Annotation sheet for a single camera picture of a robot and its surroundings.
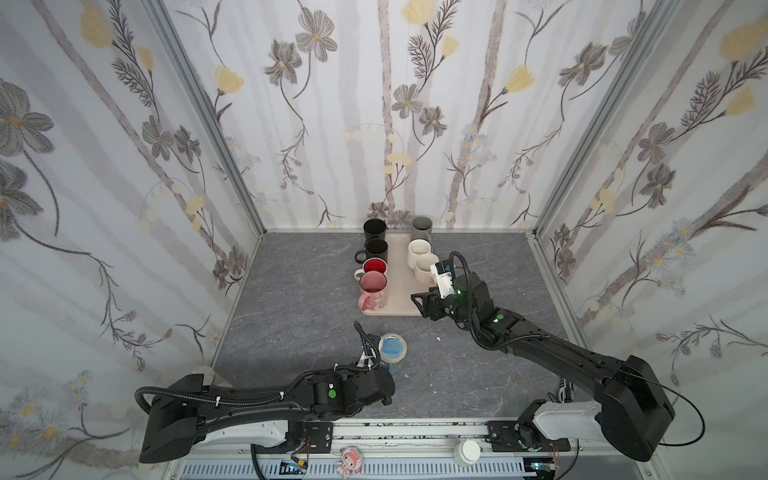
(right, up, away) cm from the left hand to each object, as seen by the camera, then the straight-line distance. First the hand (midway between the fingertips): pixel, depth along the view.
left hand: (381, 366), depth 78 cm
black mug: (-3, +32, +23) cm, 40 cm away
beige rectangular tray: (+6, +21, +32) cm, 38 cm away
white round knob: (+19, -14, -14) cm, 27 cm away
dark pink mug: (-3, +20, +18) cm, 27 cm away
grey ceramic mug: (+14, +40, +30) cm, 52 cm away
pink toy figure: (-7, -19, -10) cm, 22 cm away
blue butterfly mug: (+3, +5, 0) cm, 6 cm away
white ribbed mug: (+12, +33, +29) cm, 46 cm away
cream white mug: (-4, +27, +23) cm, 36 cm away
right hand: (+9, +21, +1) cm, 23 cm away
